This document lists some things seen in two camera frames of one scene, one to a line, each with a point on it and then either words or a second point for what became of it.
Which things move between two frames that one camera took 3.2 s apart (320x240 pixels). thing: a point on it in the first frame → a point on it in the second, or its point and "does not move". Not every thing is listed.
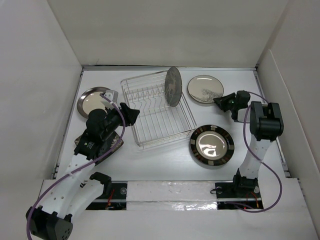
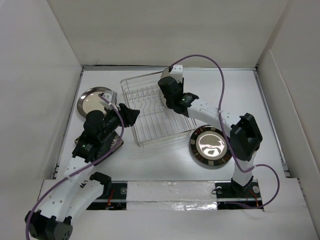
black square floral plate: x=110 y=143 does not move
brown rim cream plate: x=90 y=99 does not move
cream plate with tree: x=204 y=88 → x=165 y=73
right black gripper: x=221 y=101 → x=181 y=85
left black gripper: x=129 y=114 does not move
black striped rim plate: x=211 y=145 does not move
